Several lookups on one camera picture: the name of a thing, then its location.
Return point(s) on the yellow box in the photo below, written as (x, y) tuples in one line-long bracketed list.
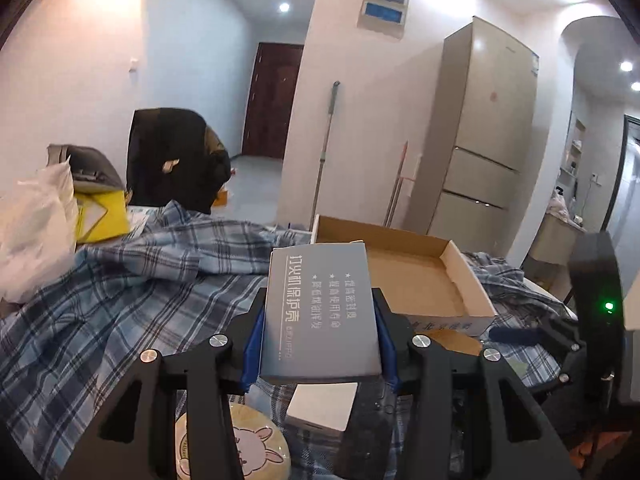
[(105, 215)]

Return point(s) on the pink bag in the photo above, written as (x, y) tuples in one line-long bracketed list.
[(557, 205)]

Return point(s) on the round yellow rabbit tin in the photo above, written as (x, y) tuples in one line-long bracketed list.
[(262, 440)]

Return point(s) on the beige counter cabinet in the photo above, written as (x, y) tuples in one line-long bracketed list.
[(550, 245)]

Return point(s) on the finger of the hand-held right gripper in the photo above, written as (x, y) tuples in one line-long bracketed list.
[(515, 336), (560, 375)]

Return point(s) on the orange box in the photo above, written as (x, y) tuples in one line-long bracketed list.
[(222, 199)]

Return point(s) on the white wall switch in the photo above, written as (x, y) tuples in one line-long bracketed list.
[(133, 65)]

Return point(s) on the cardboard box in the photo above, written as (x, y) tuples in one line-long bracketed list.
[(405, 275)]

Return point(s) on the white plastic bag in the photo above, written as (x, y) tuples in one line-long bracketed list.
[(35, 230)]

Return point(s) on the dark red wooden door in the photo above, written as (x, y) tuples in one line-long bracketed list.
[(272, 100)]

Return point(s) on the beige refrigerator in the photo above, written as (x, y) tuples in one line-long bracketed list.
[(475, 135)]

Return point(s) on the white printed packet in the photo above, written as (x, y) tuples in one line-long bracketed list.
[(142, 215)]

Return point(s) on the dark sliding door frame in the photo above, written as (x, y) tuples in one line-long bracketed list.
[(622, 170)]

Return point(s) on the grey printed box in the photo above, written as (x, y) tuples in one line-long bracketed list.
[(320, 310)]

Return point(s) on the blue plaid cloth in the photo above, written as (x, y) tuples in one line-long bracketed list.
[(125, 300)]

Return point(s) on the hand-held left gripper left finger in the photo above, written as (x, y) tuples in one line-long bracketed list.
[(252, 347)]

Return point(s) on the brown chair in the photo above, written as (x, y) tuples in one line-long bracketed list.
[(214, 139)]

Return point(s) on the grey bag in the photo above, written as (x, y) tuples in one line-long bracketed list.
[(90, 167)]

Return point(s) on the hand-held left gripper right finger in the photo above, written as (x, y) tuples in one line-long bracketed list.
[(388, 347)]

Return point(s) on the black jacket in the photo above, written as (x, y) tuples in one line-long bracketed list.
[(165, 160)]

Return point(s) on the small white box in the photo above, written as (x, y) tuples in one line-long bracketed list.
[(322, 405)]

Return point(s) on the black remote control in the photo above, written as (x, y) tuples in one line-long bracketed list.
[(367, 430)]

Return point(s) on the grey electrical panel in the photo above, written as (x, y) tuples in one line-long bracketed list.
[(384, 7)]

